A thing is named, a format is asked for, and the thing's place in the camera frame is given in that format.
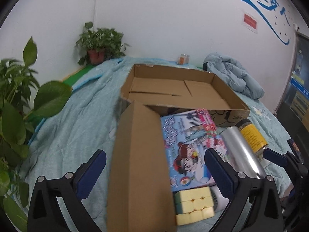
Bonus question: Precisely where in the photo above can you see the red wall sign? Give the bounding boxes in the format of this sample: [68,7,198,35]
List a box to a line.
[241,12,259,34]

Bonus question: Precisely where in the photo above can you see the colourful comic book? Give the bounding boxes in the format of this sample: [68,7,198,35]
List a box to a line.
[160,108,231,192]

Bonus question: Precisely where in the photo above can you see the green mat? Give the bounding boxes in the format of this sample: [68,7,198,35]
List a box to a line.
[61,65,94,87]

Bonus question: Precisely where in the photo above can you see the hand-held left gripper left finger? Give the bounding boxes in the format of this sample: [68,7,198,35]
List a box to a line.
[28,149,114,232]

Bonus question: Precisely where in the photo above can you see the white handheld fan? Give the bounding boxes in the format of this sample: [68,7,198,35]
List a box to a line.
[209,185,232,217]

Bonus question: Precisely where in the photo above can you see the orange label glass jar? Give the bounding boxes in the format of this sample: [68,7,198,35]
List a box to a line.
[177,53,190,65]

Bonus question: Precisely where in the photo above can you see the potted plant in red pot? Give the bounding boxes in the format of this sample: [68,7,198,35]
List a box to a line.
[76,22,129,66]

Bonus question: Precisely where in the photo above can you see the yellow label bottle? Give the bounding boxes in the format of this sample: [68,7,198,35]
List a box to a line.
[235,118,269,156]

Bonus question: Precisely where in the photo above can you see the silver metal bottle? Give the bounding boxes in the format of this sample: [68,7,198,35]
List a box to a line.
[219,126,266,180]

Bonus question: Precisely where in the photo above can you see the light blue quilt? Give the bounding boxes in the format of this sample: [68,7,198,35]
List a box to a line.
[14,55,294,232]

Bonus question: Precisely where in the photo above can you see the glass door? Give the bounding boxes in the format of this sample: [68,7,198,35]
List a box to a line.
[276,32,309,136]

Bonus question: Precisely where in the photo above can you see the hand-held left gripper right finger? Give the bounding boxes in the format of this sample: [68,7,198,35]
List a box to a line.
[204,148,284,232]

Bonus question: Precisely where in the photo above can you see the large green leafy plant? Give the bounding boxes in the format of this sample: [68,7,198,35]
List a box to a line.
[0,36,73,232]

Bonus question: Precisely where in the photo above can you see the dark printed object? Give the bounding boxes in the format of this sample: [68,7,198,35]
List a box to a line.
[287,139,301,155]

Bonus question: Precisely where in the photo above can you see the white wall conduit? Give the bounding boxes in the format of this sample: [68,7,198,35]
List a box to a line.
[93,0,100,29]

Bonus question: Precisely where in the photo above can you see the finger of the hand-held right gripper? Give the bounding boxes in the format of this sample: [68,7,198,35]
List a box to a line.
[263,148,304,172]

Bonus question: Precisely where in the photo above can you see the yellow puzzle cube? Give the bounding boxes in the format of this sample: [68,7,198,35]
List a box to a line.
[173,186,215,226]

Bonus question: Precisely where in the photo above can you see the light blue padded jacket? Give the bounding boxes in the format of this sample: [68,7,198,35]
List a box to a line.
[202,52,265,99]

